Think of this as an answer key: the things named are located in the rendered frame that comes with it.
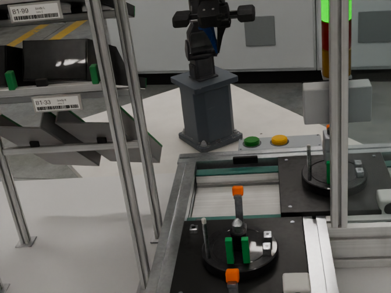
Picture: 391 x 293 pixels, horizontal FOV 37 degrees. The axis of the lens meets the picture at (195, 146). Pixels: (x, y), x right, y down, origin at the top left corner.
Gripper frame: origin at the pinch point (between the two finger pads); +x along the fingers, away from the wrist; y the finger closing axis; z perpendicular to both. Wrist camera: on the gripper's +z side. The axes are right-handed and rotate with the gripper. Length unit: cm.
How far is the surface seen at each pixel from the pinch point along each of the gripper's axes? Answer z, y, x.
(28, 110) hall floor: -267, -179, 121
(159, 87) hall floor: -298, -80, 121
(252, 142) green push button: -0.6, 6.3, 27.8
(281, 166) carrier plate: 12.0, 13.2, 28.2
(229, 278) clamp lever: 62, 5, 19
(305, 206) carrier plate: 29.2, 17.8, 28.4
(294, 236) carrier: 39, 15, 28
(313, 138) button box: -3.4, 21.8, 29.0
